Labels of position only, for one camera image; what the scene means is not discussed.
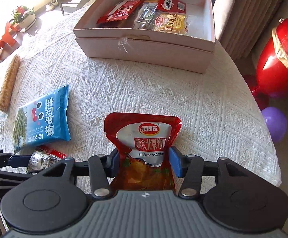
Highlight yellow snack packet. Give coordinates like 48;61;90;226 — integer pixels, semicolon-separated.
152;12;188;33

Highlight beige ribbed sofa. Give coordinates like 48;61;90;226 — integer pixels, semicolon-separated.
213;0;288;61

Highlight long bread stick packet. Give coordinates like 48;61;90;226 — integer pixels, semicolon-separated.
0;55;21;112

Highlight small red picture snack packet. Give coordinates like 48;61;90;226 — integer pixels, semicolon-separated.
26;145;67;173

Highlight pale pink cardboard box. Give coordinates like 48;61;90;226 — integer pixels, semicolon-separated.
73;0;217;41

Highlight potted flowers in white pot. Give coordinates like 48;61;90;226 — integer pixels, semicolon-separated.
11;4;37;32

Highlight dark red balloon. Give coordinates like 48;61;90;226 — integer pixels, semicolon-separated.
243;74;270;111

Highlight blue seaweed snack packet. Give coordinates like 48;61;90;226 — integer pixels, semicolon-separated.
14;85;71;152

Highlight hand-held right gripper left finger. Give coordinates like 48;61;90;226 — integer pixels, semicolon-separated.
45;149;121;197

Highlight white slippers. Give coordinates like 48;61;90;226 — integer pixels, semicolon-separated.
45;0;59;12

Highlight clear plastic snack packet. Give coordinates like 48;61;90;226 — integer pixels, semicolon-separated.
133;2;160;29

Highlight large red white-print snack packet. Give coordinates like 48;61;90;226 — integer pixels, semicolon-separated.
96;0;150;26

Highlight white textured tablecloth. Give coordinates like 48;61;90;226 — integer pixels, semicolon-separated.
0;5;283;196

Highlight red silver snack pouch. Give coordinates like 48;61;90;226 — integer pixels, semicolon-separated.
157;0;187;13
104;112;183;192

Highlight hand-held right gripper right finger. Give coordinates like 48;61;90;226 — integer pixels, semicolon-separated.
169;146;253;198

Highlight orange plastic chair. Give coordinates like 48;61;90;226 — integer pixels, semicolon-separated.
0;22;18;60

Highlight purple balloon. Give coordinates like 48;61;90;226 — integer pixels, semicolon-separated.
261;107;288;143

